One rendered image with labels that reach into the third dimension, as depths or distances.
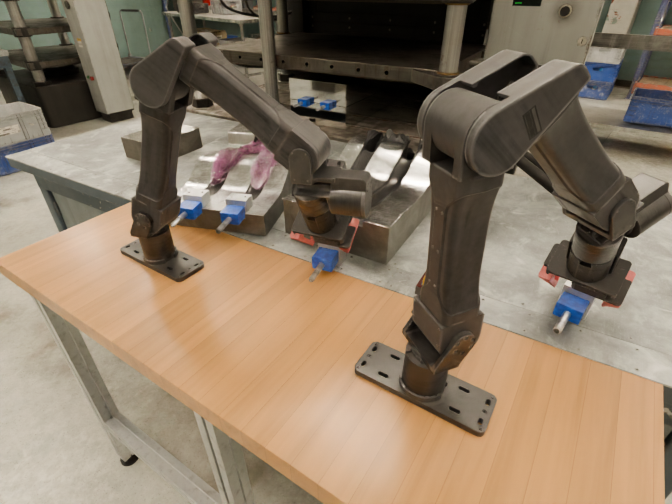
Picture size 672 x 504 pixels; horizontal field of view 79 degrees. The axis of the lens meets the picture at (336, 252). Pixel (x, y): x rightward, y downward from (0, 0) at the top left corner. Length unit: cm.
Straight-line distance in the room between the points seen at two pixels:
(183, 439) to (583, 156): 143
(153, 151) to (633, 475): 83
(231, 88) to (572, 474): 68
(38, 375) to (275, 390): 151
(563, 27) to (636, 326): 95
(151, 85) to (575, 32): 121
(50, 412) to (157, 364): 119
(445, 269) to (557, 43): 115
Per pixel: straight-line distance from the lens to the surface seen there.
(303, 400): 62
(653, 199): 69
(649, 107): 448
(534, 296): 86
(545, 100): 41
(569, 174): 52
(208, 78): 67
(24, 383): 205
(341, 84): 170
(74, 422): 181
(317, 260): 81
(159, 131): 76
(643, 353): 84
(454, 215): 43
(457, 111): 40
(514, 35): 155
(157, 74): 70
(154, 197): 82
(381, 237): 83
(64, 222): 186
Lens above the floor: 130
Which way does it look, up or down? 34 degrees down
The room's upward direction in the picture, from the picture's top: straight up
